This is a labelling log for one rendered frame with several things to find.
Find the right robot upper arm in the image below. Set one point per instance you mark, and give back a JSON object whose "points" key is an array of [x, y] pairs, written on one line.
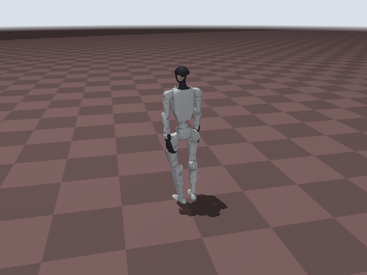
{"points": [[198, 100]]}

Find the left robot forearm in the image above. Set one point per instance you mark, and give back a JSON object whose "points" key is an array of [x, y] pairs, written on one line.
{"points": [[166, 125]]}

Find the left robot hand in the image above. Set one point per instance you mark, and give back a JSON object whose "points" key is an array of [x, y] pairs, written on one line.
{"points": [[169, 145]]}

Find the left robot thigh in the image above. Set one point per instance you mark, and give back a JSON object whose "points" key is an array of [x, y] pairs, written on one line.
{"points": [[173, 158]]}

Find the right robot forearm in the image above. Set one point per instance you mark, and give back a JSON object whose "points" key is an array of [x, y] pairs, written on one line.
{"points": [[197, 120]]}

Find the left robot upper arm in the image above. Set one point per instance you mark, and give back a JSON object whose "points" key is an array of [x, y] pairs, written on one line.
{"points": [[167, 95]]}

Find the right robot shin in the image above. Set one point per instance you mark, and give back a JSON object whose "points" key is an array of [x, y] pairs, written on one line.
{"points": [[193, 178]]}

